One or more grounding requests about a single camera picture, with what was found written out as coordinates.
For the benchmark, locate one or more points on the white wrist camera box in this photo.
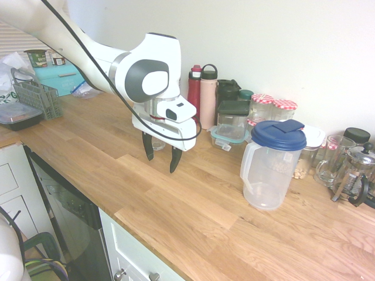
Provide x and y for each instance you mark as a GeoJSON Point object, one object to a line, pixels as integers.
{"type": "Point", "coordinates": [183, 111]}

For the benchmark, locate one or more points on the teal metal bread box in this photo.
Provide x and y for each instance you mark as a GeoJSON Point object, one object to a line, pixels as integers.
{"type": "Point", "coordinates": [58, 80]}

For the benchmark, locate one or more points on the white plastic bag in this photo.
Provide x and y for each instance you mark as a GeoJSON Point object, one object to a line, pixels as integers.
{"type": "Point", "coordinates": [8, 79]}

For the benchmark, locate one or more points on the white cabinet with drawers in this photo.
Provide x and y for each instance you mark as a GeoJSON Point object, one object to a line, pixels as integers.
{"type": "Point", "coordinates": [17, 187]}

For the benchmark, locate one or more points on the cereal container with white lid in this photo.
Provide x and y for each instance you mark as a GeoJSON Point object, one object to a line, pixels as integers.
{"type": "Point", "coordinates": [312, 140]}

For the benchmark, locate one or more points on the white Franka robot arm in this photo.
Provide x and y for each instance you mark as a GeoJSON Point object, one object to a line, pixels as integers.
{"type": "Point", "coordinates": [96, 55]}

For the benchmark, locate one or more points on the jar with green lid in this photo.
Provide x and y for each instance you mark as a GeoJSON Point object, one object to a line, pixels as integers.
{"type": "Point", "coordinates": [245, 95]}

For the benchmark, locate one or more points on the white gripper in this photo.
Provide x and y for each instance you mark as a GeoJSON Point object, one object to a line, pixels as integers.
{"type": "Point", "coordinates": [164, 133]}

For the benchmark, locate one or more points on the silver cabinet knob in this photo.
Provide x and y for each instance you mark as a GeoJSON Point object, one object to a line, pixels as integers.
{"type": "Point", "coordinates": [154, 276]}
{"type": "Point", "coordinates": [119, 274]}

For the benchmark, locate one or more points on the clear pitcher with blue lid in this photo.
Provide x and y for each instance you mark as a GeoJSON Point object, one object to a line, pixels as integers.
{"type": "Point", "coordinates": [268, 172]}

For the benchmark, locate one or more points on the jar with black lid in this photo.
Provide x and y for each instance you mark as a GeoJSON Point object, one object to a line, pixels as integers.
{"type": "Point", "coordinates": [357, 135]}

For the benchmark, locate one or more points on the dark green metal frame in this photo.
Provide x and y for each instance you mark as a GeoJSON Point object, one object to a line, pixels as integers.
{"type": "Point", "coordinates": [44, 237]}

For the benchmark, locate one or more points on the black dishwasher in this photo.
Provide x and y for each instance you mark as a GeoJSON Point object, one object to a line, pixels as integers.
{"type": "Point", "coordinates": [70, 210]}

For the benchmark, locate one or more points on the clear container with black lid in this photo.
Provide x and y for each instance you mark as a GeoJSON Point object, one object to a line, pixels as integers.
{"type": "Point", "coordinates": [233, 115]}

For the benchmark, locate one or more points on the white window blind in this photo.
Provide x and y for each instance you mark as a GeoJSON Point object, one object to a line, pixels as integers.
{"type": "Point", "coordinates": [14, 41]}

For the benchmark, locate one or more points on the black plastic food container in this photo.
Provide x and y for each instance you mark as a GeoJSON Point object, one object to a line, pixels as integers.
{"type": "Point", "coordinates": [17, 117]}

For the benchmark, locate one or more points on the white cabinet door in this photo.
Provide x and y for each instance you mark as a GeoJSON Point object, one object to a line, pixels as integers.
{"type": "Point", "coordinates": [132, 251]}

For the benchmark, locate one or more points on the grey plastic cutlery basket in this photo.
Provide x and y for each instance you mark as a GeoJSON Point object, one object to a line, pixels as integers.
{"type": "Point", "coordinates": [41, 99]}

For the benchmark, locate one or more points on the green oatmeal cup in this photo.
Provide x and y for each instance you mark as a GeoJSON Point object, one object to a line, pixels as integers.
{"type": "Point", "coordinates": [37, 58]}

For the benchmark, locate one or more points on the glass container with teal rim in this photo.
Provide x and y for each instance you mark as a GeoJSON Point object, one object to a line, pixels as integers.
{"type": "Point", "coordinates": [227, 137]}

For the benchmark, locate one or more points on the pink water bottle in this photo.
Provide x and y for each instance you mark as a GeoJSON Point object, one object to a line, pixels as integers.
{"type": "Point", "coordinates": [208, 99]}

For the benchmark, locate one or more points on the red water bottle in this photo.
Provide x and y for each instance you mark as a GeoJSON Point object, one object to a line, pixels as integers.
{"type": "Point", "coordinates": [194, 93]}

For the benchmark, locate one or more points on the clear zip bag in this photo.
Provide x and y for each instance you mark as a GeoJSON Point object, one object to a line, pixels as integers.
{"type": "Point", "coordinates": [85, 90]}

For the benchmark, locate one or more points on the glass french press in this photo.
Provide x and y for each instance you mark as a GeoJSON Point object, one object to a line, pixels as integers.
{"type": "Point", "coordinates": [356, 175]}

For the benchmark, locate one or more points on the clear drinking glass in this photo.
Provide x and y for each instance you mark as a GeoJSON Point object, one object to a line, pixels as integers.
{"type": "Point", "coordinates": [159, 145]}

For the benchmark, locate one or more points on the dark green shaker bottle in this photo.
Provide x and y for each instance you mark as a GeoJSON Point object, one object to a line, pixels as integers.
{"type": "Point", "coordinates": [226, 92]}

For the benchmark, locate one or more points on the clear glass mug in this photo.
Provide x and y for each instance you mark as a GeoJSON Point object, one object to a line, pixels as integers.
{"type": "Point", "coordinates": [332, 164]}

